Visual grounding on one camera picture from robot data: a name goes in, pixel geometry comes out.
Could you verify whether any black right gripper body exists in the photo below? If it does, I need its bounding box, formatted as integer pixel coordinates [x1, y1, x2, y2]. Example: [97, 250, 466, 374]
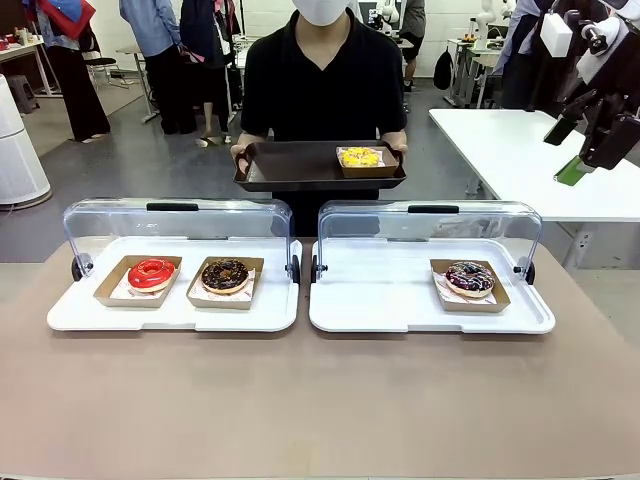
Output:
[579, 89, 640, 171]

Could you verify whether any purple glazed donut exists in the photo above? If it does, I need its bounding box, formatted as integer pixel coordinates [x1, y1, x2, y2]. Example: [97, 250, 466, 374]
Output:
[444, 259, 496, 300]

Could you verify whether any purple donut's cardboard box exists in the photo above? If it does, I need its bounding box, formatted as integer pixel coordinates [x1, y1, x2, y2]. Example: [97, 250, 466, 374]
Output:
[429, 258, 512, 314]

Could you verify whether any purple donut's printed paper liner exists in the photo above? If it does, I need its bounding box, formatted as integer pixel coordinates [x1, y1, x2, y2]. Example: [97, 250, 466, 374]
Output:
[433, 269, 501, 305]

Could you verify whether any yellow donut's printed paper liner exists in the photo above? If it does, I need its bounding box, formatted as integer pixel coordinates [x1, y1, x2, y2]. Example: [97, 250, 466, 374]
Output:
[335, 146, 387, 169]

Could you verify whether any yellow donut's cardboard box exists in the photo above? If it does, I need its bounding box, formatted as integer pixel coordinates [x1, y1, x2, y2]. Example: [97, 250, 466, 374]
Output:
[335, 146, 400, 180]

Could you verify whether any dark brown serving tray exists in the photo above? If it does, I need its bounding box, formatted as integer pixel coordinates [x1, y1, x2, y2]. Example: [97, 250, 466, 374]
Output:
[232, 139, 407, 194]

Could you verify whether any person in black shirt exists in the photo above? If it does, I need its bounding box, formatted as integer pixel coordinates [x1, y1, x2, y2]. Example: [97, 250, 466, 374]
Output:
[239, 0, 409, 239]

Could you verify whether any chocolate donut's printed paper liner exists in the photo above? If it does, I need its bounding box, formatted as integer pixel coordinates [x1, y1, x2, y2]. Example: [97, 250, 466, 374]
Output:
[192, 267, 257, 304]

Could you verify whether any chocolate nut-sprinkled donut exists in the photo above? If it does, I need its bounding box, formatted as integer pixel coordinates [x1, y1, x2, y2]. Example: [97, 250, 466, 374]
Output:
[200, 257, 250, 295]

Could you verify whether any chocolate donut in box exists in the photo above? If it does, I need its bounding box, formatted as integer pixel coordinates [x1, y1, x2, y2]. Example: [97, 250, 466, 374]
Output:
[185, 256, 265, 311]

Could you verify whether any red donut's printed paper liner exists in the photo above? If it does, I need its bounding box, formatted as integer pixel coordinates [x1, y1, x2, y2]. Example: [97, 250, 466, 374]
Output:
[108, 259, 181, 301]

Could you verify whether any red glazed donut in box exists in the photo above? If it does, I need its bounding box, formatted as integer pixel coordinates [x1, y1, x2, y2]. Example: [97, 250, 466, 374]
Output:
[92, 254, 184, 309]

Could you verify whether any person's right hand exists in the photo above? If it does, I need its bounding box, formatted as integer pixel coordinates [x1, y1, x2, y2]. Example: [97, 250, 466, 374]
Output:
[230, 142, 252, 176]

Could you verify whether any bystander in light shirt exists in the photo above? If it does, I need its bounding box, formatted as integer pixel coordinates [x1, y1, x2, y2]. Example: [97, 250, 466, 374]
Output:
[499, 0, 596, 117]

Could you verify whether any white side table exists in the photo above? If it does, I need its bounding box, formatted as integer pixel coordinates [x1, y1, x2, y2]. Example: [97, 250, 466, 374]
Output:
[428, 108, 640, 269]

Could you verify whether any clear hinged display lid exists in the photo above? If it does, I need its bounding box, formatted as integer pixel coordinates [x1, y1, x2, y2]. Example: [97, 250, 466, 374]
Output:
[62, 197, 294, 281]
[317, 199, 544, 281]

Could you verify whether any grey workbench desk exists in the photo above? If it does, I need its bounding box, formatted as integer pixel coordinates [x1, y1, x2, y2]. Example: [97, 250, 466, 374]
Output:
[446, 37, 504, 109]

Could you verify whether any black backpack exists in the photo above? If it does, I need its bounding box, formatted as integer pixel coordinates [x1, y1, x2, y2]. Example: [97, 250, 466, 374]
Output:
[433, 47, 455, 91]

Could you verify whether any white face mask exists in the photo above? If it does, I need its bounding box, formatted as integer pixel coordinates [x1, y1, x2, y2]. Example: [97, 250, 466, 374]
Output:
[291, 0, 350, 26]

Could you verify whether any bystander in dark jacket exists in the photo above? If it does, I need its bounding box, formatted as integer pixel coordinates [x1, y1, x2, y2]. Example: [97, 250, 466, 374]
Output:
[179, 0, 241, 147]

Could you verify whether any bystander in blue shirt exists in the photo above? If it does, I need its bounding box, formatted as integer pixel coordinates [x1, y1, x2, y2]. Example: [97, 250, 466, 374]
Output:
[119, 0, 195, 135]

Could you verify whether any white display tray with donuts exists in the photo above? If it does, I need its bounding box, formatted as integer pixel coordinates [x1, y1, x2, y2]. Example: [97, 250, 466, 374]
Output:
[46, 235, 304, 334]

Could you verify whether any wooden top desk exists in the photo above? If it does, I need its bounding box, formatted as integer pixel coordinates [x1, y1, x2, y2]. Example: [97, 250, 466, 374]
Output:
[115, 44, 162, 125]

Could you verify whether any black office chair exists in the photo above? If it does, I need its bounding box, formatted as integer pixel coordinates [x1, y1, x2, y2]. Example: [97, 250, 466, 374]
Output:
[82, 29, 132, 91]

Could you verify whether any bystander with red bag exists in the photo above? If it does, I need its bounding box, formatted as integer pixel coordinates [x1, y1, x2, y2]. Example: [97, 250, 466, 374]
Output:
[22, 0, 112, 144]

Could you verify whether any small grey stool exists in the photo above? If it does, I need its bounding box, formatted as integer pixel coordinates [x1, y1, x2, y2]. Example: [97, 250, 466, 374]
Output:
[5, 74, 40, 115]

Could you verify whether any white air purifier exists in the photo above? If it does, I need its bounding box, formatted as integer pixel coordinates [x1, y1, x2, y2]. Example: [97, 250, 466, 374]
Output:
[0, 73, 53, 206]

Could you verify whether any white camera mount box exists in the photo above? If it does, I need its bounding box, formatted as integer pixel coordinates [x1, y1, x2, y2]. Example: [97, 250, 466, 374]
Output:
[539, 12, 575, 57]

